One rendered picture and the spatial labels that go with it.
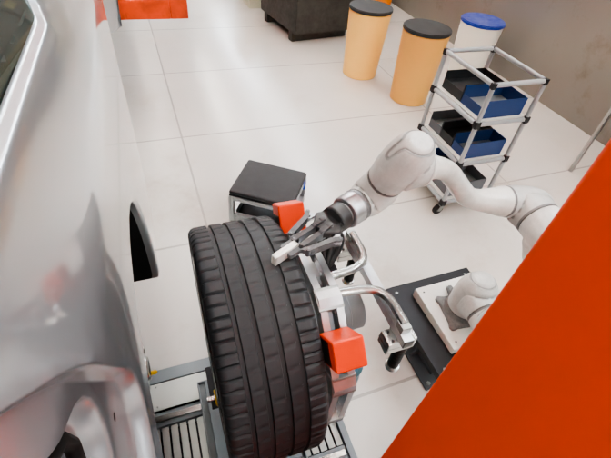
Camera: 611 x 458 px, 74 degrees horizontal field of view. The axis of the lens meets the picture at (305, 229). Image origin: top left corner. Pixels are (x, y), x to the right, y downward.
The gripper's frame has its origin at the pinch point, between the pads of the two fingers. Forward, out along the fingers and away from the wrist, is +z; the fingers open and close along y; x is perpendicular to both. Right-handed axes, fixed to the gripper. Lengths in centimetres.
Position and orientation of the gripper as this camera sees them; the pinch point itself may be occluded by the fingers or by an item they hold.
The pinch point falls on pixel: (285, 253)
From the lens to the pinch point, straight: 94.1
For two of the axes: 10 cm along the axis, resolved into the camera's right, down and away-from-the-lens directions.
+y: -6.9, -6.0, 4.1
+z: -7.2, 4.7, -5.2
